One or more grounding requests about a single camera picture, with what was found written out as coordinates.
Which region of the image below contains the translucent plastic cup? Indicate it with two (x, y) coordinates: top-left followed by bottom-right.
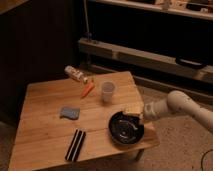
(101, 81), (116, 103)

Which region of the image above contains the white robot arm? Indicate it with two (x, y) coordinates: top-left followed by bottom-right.
(123, 90), (213, 134)

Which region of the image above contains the low wooden shelf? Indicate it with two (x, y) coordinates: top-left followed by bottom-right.
(78, 38), (213, 84)

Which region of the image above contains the metal pole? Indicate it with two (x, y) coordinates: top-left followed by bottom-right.
(83, 0), (92, 41)

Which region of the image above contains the black white striped block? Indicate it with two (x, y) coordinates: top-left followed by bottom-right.
(65, 130), (86, 162)

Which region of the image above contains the black handle on shelf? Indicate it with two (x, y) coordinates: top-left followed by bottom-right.
(175, 58), (207, 69)

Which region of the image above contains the white plastic bottle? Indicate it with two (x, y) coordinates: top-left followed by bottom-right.
(64, 66), (88, 84)

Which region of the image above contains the blue sponge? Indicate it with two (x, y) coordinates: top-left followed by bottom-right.
(60, 107), (80, 120)

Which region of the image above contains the wooden table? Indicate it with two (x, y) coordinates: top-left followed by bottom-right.
(8, 72), (159, 171)

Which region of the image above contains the black ceramic bowl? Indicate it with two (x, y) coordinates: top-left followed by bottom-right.
(108, 112), (144, 145)

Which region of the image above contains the orange carrot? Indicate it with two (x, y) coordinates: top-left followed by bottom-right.
(81, 82), (95, 98)

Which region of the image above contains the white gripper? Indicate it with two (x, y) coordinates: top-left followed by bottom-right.
(123, 102), (159, 124)

